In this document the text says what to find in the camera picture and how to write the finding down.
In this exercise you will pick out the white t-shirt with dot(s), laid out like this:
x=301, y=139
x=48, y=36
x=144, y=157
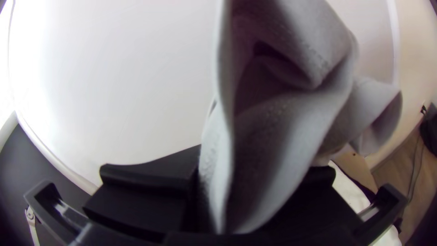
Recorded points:
x=273, y=136

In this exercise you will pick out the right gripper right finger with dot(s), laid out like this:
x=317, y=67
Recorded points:
x=317, y=212

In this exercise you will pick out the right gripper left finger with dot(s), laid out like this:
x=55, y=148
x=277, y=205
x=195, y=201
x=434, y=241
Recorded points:
x=143, y=198

